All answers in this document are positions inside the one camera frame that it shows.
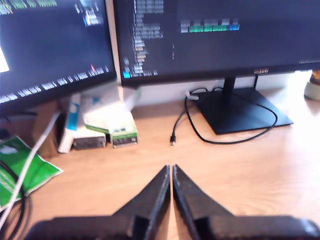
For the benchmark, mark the dark small box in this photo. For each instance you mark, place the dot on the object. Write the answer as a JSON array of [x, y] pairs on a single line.
[[88, 142]]

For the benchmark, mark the amber glass jar, pale base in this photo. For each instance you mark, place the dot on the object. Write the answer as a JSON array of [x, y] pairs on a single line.
[[312, 87]]

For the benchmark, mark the long white box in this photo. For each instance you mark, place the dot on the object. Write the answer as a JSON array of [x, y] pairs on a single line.
[[107, 97]]

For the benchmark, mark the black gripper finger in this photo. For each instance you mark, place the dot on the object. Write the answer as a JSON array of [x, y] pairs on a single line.
[[155, 200], [192, 200]]

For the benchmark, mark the green plastic bag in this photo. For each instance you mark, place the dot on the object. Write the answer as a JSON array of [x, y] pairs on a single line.
[[15, 170]]

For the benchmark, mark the black Huawei monitor with stand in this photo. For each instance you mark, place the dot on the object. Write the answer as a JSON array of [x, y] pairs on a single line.
[[212, 45]]

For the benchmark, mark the black monitor with thin bezel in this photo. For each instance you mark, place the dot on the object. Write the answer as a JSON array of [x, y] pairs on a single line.
[[50, 50]]

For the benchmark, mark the small white box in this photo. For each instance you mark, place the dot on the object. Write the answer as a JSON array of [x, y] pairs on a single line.
[[71, 120]]

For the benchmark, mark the green and white box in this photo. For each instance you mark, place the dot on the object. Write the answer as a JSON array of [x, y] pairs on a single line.
[[120, 130]]

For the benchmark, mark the brown cardboard box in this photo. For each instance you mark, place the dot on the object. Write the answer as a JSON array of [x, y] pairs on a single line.
[[47, 125]]

